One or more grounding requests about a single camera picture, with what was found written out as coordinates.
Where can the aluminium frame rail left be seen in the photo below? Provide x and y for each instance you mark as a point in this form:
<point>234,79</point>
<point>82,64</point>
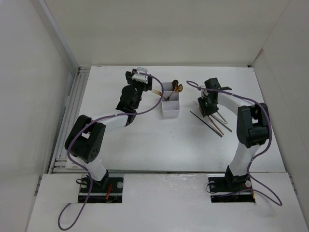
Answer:
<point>70,111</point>

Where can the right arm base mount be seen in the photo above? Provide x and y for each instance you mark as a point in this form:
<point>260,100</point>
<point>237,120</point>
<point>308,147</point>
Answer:
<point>224,190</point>

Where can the gold fork green handle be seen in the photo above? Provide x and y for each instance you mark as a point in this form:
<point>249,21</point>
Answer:
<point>157,92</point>

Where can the dark grey chopstick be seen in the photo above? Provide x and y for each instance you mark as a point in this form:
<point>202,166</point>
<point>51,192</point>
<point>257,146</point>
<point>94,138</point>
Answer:
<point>216,129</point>
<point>209,126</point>

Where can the rose gold small fork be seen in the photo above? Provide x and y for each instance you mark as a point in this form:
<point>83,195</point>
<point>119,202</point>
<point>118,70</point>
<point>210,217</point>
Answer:
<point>211,120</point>

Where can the white three-compartment utensil holder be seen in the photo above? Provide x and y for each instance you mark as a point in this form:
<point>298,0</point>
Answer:
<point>170,102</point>

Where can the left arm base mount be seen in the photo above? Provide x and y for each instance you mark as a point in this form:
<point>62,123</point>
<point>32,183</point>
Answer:
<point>109,191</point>

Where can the gold spoon green handle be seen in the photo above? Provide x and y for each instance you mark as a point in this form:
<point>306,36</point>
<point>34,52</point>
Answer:
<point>177,89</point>

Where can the silver chopstick far right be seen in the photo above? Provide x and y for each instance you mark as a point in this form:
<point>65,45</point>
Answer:
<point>226,126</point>

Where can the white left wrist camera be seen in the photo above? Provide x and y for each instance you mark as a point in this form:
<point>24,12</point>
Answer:
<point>140,75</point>

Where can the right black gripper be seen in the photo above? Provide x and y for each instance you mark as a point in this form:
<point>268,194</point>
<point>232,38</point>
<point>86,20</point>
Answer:
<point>205,110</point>

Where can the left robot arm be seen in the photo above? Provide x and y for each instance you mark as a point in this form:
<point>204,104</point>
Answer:
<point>84,141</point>

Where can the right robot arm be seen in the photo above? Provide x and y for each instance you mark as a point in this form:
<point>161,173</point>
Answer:
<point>252,131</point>

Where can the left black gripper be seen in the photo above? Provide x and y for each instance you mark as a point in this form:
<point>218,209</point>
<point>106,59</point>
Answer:
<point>146,85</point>

